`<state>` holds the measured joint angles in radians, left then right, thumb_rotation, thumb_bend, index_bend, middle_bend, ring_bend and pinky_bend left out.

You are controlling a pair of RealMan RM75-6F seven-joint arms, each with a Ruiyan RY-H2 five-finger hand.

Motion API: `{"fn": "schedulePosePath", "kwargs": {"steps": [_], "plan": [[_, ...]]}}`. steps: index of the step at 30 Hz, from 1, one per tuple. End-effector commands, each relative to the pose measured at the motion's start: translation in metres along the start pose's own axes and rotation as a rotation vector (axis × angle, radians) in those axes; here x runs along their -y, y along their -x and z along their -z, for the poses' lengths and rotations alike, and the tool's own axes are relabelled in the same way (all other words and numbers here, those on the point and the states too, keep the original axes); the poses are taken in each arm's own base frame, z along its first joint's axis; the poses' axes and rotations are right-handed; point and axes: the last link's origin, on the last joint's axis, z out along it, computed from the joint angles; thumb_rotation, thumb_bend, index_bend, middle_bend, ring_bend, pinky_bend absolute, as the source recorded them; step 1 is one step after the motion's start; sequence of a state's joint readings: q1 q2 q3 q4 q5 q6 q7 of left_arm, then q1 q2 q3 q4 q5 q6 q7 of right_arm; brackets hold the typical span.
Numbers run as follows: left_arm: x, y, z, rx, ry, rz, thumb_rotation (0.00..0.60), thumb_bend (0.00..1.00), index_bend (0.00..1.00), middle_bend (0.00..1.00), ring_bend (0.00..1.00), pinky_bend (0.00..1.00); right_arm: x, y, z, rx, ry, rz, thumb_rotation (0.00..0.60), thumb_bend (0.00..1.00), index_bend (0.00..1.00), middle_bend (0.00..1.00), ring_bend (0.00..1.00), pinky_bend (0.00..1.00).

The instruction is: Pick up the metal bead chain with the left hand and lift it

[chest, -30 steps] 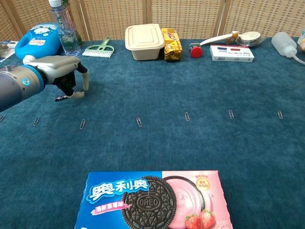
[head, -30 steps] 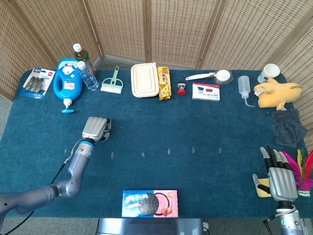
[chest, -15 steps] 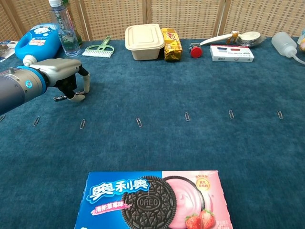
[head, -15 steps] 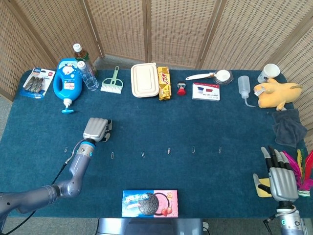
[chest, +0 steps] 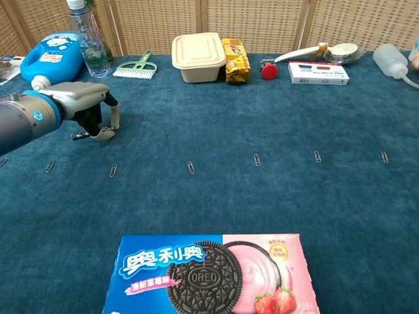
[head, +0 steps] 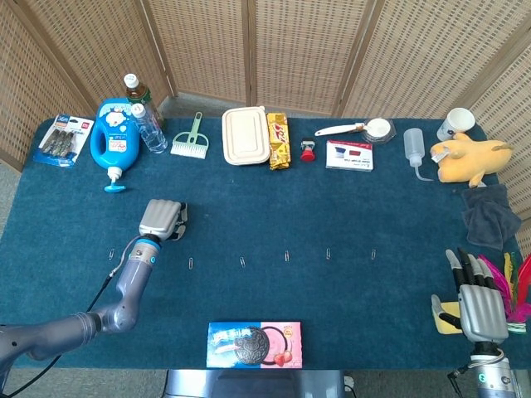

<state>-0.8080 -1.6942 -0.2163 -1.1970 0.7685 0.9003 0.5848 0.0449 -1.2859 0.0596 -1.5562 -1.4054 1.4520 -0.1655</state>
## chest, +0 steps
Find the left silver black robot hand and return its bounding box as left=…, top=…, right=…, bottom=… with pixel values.
left=41, top=81, right=120, bottom=141

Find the blue detergent bottle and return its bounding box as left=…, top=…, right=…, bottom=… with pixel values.
left=20, top=31, right=86, bottom=92

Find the clear water bottle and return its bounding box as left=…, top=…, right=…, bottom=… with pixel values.
left=67, top=0, right=112, bottom=79

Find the green tea bottle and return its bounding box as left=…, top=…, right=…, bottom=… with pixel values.
left=91, top=6, right=115, bottom=63

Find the green hand brush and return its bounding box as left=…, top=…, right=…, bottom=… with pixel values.
left=112, top=49, right=158, bottom=80

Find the beige lunch box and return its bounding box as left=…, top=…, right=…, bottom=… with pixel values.
left=172, top=31, right=227, bottom=84

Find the yellow snack pack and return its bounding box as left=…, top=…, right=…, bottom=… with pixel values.
left=221, top=38, right=252, bottom=85

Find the blue carpet table cover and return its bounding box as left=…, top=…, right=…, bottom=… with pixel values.
left=0, top=50, right=419, bottom=314

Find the red push button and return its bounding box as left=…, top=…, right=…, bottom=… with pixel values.
left=261, top=58, right=279, bottom=80

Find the woven rattan folding screen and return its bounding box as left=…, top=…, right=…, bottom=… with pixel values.
left=0, top=0, right=419, bottom=58

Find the Oreo cookie box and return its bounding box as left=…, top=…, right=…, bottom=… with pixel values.
left=101, top=233, right=321, bottom=314

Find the white flat carton box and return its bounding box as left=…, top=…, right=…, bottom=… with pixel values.
left=287, top=61, right=350, bottom=86

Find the foil cup stack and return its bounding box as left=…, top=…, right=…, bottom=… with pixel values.
left=327, top=48, right=366, bottom=65

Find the white plastic ladle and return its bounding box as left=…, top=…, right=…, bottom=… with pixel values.
left=274, top=43, right=359, bottom=63

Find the translucent squeeze bottle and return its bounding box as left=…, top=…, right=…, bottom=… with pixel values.
left=373, top=43, right=419, bottom=90

